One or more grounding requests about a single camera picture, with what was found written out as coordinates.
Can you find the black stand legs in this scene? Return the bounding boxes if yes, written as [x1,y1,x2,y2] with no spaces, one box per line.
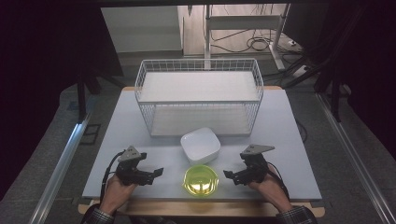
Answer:
[281,59,345,123]
[76,60,127,123]

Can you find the aluminium floor rail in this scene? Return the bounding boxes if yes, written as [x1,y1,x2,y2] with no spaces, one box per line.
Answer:
[28,113,92,224]
[315,92,396,224]

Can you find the person's right hand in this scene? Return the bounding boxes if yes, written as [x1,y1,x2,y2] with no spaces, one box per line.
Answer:
[247,163,294,214]

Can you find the white panel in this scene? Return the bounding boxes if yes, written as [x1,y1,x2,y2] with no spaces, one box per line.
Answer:
[100,5,184,54]

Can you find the white metal desk frame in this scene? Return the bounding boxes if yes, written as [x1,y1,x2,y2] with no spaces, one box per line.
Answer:
[204,3,291,71]

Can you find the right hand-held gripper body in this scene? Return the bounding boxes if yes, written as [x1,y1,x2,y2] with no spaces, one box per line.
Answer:
[239,144,276,185]

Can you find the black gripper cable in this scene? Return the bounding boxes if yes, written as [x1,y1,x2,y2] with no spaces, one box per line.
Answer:
[266,161,291,201]
[99,150,126,202]

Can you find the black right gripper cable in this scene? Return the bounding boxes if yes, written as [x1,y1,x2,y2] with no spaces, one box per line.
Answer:
[266,161,291,201]

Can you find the person's left hand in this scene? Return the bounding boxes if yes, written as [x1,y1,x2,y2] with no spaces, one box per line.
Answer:
[99,174,138,217]

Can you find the black floor cables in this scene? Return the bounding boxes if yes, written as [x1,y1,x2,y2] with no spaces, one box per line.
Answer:
[210,28,307,82]

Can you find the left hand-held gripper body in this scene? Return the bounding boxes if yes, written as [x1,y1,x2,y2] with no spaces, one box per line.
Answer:
[115,145,148,187]

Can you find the white wire basket shelf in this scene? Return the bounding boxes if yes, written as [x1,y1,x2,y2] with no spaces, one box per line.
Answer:
[134,58,265,138]

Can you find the white power strip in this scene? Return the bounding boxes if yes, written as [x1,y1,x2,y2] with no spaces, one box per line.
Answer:
[291,64,311,78]

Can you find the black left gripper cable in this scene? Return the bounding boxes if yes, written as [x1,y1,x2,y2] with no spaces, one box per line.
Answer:
[99,150,126,202]

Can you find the white square bowl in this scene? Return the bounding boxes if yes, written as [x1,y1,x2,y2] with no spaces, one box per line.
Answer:
[179,126,221,166]

